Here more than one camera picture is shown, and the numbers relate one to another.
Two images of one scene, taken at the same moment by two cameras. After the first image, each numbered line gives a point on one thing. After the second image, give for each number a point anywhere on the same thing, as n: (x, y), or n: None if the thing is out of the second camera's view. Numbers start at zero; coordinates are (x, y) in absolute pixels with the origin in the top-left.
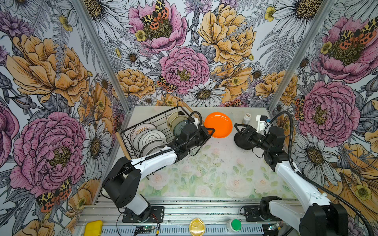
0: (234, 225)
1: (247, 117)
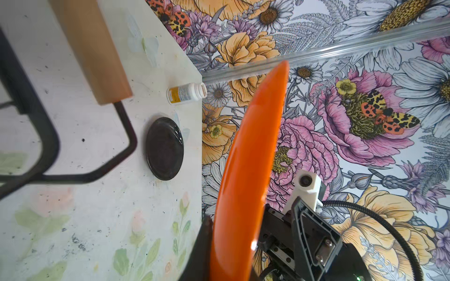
0: None
1: (186, 92)
